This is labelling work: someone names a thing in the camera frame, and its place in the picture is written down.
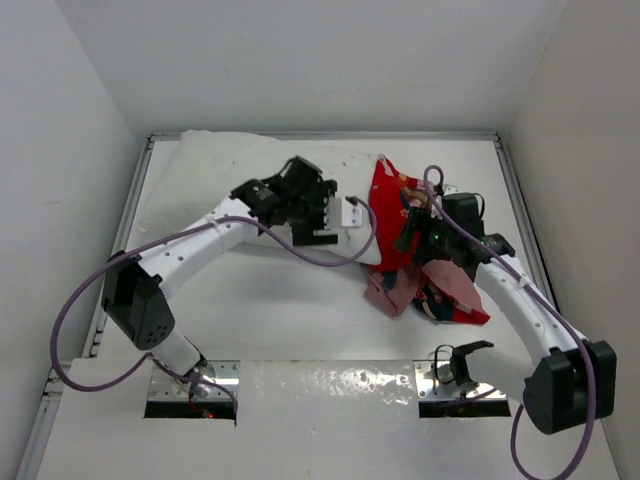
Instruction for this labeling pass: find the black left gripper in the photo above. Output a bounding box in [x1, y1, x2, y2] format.
[284, 180, 334, 241]

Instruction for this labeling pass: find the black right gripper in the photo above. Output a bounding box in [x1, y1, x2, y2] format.
[393, 205, 456, 260]

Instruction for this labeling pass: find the red patterned pillowcase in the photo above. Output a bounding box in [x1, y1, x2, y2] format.
[364, 155, 490, 325]

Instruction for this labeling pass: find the white pillow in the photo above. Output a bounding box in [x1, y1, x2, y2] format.
[138, 130, 378, 243]

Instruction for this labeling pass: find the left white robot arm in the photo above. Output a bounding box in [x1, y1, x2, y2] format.
[101, 156, 338, 376]

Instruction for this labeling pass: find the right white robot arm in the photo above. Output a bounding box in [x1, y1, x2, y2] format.
[395, 193, 617, 435]

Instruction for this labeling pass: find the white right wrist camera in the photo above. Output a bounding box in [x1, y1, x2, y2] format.
[442, 184, 461, 196]

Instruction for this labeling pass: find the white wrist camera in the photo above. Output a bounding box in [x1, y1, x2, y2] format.
[324, 197, 364, 230]
[442, 184, 461, 196]

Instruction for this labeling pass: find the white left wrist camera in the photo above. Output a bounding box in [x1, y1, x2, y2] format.
[324, 197, 364, 230]

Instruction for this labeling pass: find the aluminium table frame rail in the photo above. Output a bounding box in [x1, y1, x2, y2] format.
[492, 130, 569, 356]

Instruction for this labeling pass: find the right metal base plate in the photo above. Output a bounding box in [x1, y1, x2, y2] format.
[414, 360, 507, 403]

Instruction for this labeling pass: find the metal base plate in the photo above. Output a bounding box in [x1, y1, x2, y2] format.
[147, 360, 240, 402]
[414, 360, 507, 403]

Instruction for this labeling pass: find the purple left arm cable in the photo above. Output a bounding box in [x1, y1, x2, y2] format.
[51, 197, 377, 401]

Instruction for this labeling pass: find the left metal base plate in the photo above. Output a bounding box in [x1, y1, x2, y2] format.
[147, 360, 240, 402]

